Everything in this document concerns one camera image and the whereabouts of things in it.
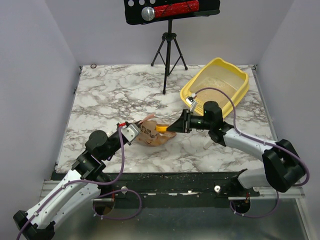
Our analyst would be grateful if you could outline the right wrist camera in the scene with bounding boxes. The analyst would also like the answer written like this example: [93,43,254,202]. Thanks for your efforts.
[186,93,197,113]

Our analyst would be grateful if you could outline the yellow litter scoop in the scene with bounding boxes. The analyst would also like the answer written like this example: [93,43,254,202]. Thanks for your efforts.
[155,124,168,133]

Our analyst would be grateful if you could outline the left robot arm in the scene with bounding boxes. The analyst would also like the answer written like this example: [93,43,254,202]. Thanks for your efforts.
[13,123,140,240]

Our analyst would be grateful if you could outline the aluminium rail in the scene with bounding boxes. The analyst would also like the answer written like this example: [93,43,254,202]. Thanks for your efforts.
[39,180,306,201]

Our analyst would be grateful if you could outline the red handled microphone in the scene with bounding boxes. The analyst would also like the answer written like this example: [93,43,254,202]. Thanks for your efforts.
[141,0,200,22]

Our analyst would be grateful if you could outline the white bag sealing clip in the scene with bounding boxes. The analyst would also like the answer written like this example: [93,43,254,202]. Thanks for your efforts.
[203,141,212,150]

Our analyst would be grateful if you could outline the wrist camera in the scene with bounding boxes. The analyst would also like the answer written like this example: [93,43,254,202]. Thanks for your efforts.
[117,122,141,144]
[186,93,197,113]

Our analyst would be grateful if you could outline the black tripod stand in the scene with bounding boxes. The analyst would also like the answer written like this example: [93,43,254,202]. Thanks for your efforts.
[150,20,188,95]

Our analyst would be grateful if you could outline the yellow litter box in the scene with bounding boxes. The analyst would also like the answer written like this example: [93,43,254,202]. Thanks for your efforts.
[180,57,249,118]

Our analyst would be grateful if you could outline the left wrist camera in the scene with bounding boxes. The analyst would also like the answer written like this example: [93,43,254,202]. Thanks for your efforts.
[117,122,141,144]

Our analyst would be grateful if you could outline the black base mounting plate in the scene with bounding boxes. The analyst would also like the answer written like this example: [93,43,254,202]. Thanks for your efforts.
[93,172,260,212]

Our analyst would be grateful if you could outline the pink cat litter bag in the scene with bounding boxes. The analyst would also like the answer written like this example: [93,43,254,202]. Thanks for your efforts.
[135,113,177,147]

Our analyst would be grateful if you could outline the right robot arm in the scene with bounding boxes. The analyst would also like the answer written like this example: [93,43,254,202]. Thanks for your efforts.
[167,101,306,196]

